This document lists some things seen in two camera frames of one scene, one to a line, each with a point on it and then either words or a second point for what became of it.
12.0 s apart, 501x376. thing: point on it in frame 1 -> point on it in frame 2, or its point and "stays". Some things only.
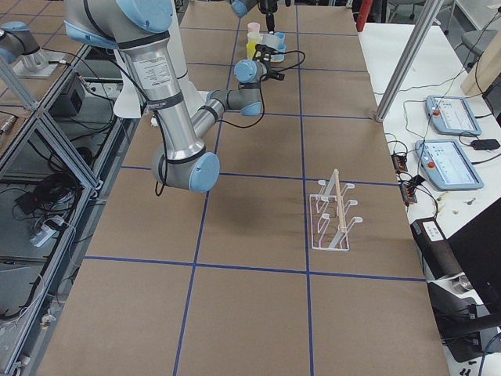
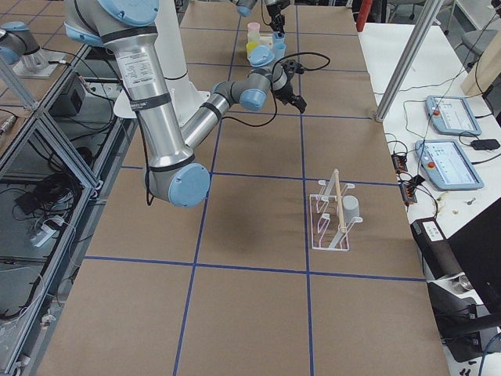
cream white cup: (256, 37) stays
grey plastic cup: (270, 40) -> (351, 207)
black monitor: (477, 247) stays
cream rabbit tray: (276, 59) -> (267, 41)
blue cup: (281, 47) stays
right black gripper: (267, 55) -> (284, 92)
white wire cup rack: (329, 231) stays
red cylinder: (363, 12) stays
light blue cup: (281, 41) stays
